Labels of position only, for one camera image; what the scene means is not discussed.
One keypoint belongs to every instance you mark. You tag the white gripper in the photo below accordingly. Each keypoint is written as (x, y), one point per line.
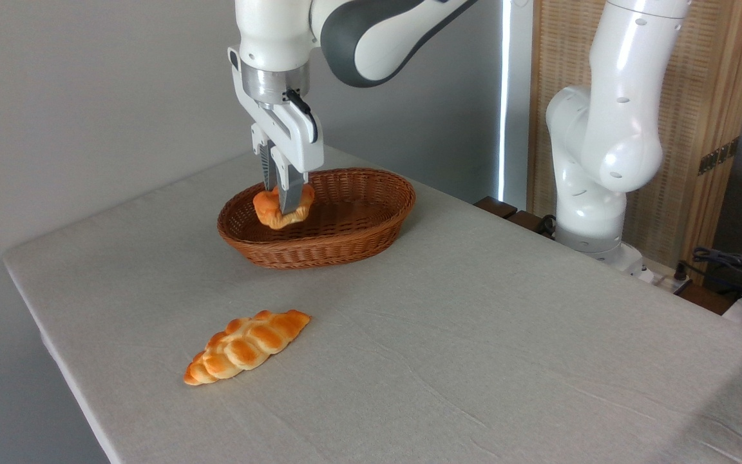
(290, 135)

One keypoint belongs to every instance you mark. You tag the small golden bread roll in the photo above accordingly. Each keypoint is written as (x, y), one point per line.
(268, 209)

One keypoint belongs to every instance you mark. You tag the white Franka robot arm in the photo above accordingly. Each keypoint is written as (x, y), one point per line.
(622, 129)

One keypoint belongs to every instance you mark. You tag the braided golden bread loaf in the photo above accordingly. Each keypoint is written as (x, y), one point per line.
(248, 345)

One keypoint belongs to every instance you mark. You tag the brown wicker oval basket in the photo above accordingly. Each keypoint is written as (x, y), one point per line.
(345, 252)

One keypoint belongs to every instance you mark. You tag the dark brown wooden ledge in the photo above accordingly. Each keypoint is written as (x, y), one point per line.
(506, 211)

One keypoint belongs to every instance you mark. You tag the light grey tablecloth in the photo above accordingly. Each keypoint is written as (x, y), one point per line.
(474, 354)

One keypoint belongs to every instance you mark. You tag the white power strip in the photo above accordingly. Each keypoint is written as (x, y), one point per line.
(664, 278)

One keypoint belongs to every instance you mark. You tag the black screen hinge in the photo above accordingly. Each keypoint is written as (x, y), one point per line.
(719, 156)

